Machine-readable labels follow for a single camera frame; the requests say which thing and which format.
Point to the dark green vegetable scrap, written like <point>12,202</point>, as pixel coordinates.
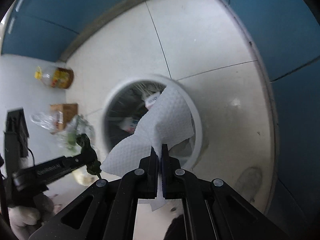
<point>89,155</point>

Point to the white paper towel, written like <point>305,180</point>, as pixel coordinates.
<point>167,122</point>

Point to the person's black trouser legs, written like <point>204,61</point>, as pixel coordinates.
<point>176,230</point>

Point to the clear plastic bag with greens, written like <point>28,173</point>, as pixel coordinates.
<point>65,133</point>

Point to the brown cardboard box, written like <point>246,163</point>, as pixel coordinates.
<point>63,114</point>

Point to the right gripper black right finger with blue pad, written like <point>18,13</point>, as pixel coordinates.
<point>212,209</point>

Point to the white round trash bin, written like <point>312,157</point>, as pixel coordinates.
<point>188,151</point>

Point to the cooking oil bottle yellow cap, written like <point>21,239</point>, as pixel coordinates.
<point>55,77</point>

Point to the left grey slipper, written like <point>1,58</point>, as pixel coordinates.
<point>24,221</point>

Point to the blue kitchen cabinets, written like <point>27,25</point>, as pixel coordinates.
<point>251,68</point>

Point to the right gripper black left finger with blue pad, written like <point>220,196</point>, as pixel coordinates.
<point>106,209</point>

